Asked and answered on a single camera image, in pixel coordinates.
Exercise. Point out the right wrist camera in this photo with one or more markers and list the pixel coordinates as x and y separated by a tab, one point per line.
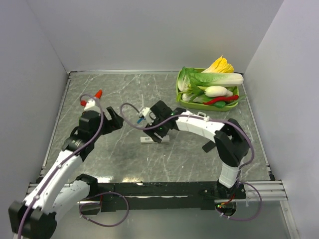
148	115

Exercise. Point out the red toy chili pepper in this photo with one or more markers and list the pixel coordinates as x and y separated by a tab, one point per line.
223	98

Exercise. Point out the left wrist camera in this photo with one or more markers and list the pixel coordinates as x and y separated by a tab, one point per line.
91	104

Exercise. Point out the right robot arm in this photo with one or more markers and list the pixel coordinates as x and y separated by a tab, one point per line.
227	136

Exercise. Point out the green toy bok choy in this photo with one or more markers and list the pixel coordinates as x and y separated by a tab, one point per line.
189	94

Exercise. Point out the green plastic basket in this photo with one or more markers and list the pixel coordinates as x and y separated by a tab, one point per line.
198	103

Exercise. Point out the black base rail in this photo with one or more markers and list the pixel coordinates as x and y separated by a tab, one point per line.
163	195

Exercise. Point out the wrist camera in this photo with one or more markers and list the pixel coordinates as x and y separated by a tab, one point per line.
91	104
148	115

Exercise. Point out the orange toy carrot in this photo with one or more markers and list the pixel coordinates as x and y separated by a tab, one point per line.
98	94

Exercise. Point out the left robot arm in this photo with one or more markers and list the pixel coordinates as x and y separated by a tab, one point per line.
37	216

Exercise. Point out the green toy pepper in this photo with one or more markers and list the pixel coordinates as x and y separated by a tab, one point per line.
219	104

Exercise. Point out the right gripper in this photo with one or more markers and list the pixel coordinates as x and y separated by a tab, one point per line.
151	132

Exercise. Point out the white toy radish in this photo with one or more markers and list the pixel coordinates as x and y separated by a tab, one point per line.
217	91

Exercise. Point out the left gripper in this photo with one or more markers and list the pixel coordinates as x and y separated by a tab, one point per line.
114	123

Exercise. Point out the small white remote control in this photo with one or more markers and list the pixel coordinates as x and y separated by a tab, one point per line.
201	114

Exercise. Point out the yellow toy cabbage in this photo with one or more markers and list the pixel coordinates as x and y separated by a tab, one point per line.
220	65

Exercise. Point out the toy napa cabbage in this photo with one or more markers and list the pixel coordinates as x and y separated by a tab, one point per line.
196	76

